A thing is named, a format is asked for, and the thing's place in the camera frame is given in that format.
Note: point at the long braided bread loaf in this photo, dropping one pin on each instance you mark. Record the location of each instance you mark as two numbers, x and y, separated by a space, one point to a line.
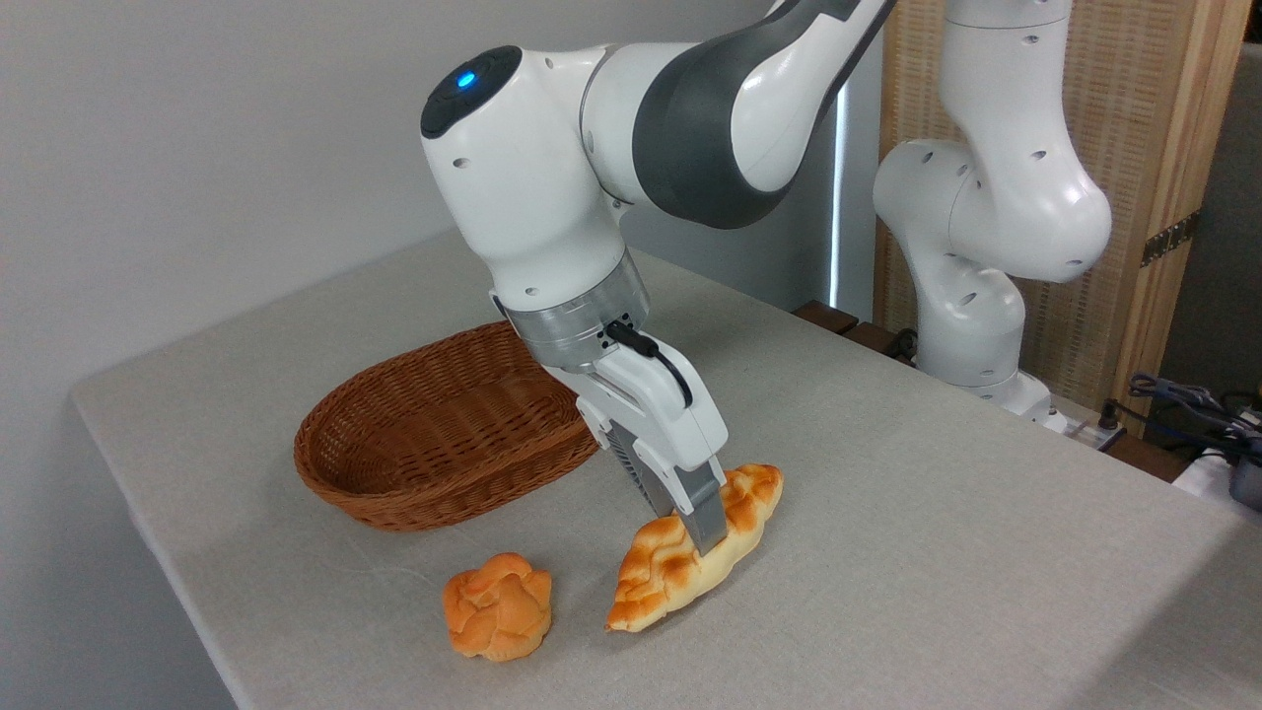
661 582

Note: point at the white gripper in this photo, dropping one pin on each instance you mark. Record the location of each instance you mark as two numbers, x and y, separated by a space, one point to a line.
661 414

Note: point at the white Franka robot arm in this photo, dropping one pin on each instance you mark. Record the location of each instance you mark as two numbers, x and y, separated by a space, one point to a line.
532 197

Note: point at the round knotted bread roll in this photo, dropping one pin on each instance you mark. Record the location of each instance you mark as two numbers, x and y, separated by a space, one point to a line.
498 609

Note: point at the dark metal screen hinge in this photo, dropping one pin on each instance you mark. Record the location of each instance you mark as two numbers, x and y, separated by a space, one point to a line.
1170 238

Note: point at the dark wooden board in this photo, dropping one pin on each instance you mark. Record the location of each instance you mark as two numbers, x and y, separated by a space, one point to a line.
877 340
826 316

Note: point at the brown wicker basket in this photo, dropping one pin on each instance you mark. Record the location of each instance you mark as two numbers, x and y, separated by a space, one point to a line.
444 424

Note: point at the dark grey round container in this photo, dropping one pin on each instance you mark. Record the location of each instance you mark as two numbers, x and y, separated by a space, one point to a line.
1247 483

